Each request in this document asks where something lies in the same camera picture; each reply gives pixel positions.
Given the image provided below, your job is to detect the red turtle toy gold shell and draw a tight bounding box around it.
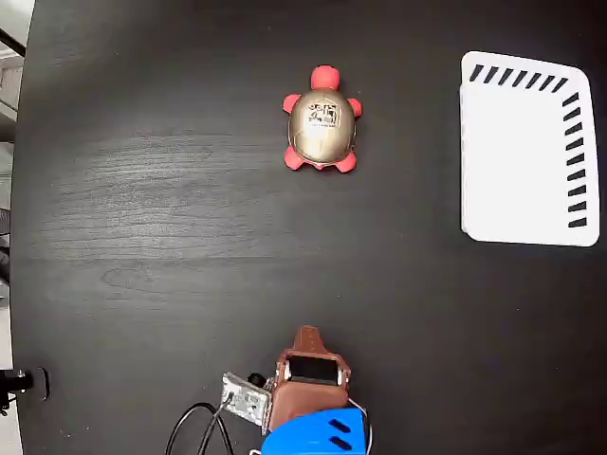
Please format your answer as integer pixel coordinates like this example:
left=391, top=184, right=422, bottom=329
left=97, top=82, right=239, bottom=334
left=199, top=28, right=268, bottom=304
left=282, top=64, right=364, bottom=174

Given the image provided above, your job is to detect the white tray with black stripes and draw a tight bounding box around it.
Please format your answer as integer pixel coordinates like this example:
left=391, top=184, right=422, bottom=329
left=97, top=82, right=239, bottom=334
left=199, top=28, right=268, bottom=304
left=459, top=50, right=601, bottom=248

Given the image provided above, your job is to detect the black table clamp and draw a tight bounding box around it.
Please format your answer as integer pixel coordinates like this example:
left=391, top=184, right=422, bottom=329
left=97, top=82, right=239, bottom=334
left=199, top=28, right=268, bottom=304
left=0, top=367, right=51, bottom=416

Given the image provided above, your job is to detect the black metal rod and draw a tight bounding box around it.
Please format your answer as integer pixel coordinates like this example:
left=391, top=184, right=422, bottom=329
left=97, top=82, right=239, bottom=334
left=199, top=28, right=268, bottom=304
left=0, top=27, right=28, bottom=57

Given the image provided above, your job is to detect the white red servo wire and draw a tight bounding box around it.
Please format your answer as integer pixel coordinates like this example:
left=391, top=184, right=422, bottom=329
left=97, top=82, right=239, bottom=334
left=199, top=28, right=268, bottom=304
left=348, top=397, right=374, bottom=455

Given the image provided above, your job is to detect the bare circuit board camera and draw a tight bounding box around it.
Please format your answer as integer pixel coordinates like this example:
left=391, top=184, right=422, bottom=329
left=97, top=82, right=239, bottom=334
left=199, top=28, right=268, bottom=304
left=221, top=372, right=274, bottom=427

